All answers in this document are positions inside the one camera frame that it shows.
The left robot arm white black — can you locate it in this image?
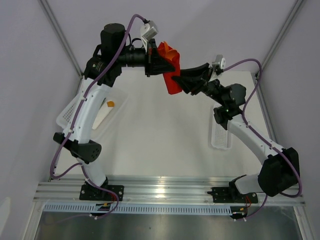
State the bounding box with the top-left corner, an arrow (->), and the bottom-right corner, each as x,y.
53,20 -> 175,200

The aluminium mounting rail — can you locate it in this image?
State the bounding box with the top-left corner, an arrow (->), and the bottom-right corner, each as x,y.
33,176 -> 306,206

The left aluminium frame post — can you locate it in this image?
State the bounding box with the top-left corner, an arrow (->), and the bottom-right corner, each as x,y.
38,0 -> 84,79

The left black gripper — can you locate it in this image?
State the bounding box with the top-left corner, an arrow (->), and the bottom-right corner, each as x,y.
116,38 -> 176,78

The red paper napkin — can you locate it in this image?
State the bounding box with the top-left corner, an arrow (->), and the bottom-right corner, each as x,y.
157,41 -> 182,95

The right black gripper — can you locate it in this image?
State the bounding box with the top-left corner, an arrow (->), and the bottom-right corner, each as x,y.
170,63 -> 226,107

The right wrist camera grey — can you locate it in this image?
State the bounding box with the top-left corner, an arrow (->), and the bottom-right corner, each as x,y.
212,54 -> 226,70

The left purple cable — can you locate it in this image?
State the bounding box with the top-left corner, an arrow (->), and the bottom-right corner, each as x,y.
50,14 -> 151,223

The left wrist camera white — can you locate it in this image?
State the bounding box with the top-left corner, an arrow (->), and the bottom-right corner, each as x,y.
140,20 -> 159,52

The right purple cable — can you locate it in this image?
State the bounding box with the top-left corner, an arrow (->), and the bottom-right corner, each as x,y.
223,58 -> 301,222

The white slotted cable duct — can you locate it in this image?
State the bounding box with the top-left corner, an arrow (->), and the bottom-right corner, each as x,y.
43,202 -> 233,216

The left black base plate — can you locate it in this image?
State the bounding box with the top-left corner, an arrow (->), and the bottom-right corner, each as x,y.
79,184 -> 125,202

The right aluminium frame post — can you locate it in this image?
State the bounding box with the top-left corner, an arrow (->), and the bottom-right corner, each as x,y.
254,0 -> 306,78

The small white perforated tray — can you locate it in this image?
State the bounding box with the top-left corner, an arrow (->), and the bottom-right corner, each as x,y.
210,118 -> 232,151

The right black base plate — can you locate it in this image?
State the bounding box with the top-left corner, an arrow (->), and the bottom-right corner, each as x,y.
207,187 -> 259,204

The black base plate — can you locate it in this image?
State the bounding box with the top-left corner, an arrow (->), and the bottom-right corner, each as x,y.
79,184 -> 125,202
207,187 -> 259,204

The large white plastic basket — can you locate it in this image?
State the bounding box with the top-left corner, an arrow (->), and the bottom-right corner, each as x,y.
56,88 -> 128,142

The orange plastic spoon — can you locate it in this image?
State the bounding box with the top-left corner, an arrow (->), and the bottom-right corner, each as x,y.
165,49 -> 179,61

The aluminium frame post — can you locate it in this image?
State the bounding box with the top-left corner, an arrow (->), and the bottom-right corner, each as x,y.
254,0 -> 306,78
38,0 -> 84,79

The purple cable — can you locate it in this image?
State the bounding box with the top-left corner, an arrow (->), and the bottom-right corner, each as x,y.
50,14 -> 151,223
223,58 -> 301,222

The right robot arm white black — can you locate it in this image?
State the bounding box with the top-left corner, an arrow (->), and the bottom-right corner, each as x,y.
172,63 -> 302,202

